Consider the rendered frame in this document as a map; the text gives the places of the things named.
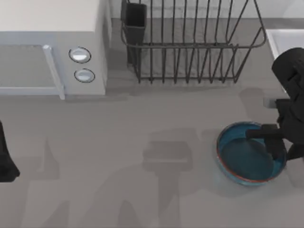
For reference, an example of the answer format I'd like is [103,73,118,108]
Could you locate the blue bowl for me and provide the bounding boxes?
[216,121,288,187]

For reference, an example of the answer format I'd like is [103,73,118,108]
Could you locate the white sink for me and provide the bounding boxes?
[265,28,304,100]

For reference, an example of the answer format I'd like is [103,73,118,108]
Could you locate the black cutlery holder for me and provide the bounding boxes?
[121,0,148,64]

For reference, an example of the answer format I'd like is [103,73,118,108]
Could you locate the small round microwave knob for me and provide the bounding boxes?
[74,68,96,84]

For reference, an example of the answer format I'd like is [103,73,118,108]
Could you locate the large round microwave knob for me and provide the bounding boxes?
[68,46,92,64]

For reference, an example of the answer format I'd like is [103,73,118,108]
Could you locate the pale microwave oven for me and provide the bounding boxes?
[0,0,107,100]

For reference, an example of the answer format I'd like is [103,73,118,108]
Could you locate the microwave glass door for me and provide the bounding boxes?
[0,44,60,96]

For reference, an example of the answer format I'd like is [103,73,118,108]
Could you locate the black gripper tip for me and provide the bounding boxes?
[0,120,21,183]

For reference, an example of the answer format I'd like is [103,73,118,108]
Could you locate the dark wire dish rack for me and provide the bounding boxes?
[120,0,266,85]

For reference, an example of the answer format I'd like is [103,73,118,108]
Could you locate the pale microwave door handle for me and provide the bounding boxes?
[42,45,66,100]

